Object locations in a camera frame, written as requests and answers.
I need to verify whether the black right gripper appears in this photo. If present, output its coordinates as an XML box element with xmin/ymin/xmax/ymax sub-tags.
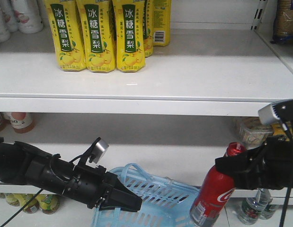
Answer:
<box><xmin>215</xmin><ymin>136</ymin><xmax>293</xmax><ymax>190</ymax></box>

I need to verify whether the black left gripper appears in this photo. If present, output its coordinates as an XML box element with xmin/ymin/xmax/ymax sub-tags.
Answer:
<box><xmin>63</xmin><ymin>165</ymin><xmax>142</xmax><ymax>211</ymax></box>

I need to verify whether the light blue plastic basket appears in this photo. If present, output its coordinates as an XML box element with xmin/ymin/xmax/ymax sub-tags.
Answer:
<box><xmin>90</xmin><ymin>163</ymin><xmax>199</xmax><ymax>227</ymax></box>

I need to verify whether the red coke aluminium bottle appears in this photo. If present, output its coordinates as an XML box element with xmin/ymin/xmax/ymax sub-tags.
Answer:
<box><xmin>189</xmin><ymin>142</ymin><xmax>247</xmax><ymax>227</ymax></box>

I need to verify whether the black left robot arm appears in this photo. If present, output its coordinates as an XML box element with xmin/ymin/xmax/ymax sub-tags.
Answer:
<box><xmin>0</xmin><ymin>137</ymin><xmax>142</xmax><ymax>212</ymax></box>

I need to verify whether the clear water bottle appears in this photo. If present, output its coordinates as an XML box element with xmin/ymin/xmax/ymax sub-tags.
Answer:
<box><xmin>238</xmin><ymin>188</ymin><xmax>271</xmax><ymax>225</ymax></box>
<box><xmin>259</xmin><ymin>198</ymin><xmax>280</xmax><ymax>220</ymax></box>

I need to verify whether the clear cookie box yellow label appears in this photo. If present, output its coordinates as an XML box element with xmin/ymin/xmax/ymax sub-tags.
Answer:
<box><xmin>234</xmin><ymin>117</ymin><xmax>285</xmax><ymax>147</ymax></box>

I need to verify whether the green tea bottle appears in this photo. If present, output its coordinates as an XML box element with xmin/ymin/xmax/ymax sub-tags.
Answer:
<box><xmin>36</xmin><ymin>194</ymin><xmax>60</xmax><ymax>214</ymax></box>
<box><xmin>4</xmin><ymin>193</ymin><xmax>24</xmax><ymax>207</ymax></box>

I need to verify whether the white store shelving unit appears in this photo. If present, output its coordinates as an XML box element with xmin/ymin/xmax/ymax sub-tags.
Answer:
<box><xmin>0</xmin><ymin>0</ymin><xmax>293</xmax><ymax>185</ymax></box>

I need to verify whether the orange C100 juice bottle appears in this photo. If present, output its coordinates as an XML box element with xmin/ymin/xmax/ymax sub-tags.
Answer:
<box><xmin>6</xmin><ymin>112</ymin><xmax>35</xmax><ymax>133</ymax></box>

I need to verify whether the yellow pear drink bottle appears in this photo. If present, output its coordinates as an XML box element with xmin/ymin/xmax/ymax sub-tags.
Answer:
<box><xmin>113</xmin><ymin>0</ymin><xmax>145</xmax><ymax>73</ymax></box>
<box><xmin>76</xmin><ymin>0</ymin><xmax>116</xmax><ymax>73</ymax></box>
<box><xmin>44</xmin><ymin>0</ymin><xmax>86</xmax><ymax>71</ymax></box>

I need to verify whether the white peach drink bottle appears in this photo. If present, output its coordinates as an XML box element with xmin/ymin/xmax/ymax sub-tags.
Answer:
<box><xmin>0</xmin><ymin>7</ymin><xmax>10</xmax><ymax>43</ymax></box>
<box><xmin>11</xmin><ymin>0</ymin><xmax>44</xmax><ymax>34</ymax></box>

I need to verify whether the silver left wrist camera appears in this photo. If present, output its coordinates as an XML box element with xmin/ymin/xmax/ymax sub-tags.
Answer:
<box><xmin>87</xmin><ymin>137</ymin><xmax>109</xmax><ymax>164</ymax></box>

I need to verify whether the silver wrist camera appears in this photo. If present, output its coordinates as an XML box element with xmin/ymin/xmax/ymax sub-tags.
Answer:
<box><xmin>87</xmin><ymin>137</ymin><xmax>109</xmax><ymax>164</ymax></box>
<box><xmin>258</xmin><ymin>99</ymin><xmax>293</xmax><ymax>125</ymax></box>

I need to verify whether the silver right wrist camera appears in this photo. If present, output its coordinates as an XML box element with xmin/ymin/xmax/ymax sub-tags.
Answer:
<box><xmin>258</xmin><ymin>99</ymin><xmax>293</xmax><ymax>125</ymax></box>

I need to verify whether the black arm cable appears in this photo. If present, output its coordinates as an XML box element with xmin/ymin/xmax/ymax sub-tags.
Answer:
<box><xmin>0</xmin><ymin>189</ymin><xmax>42</xmax><ymax>227</ymax></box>

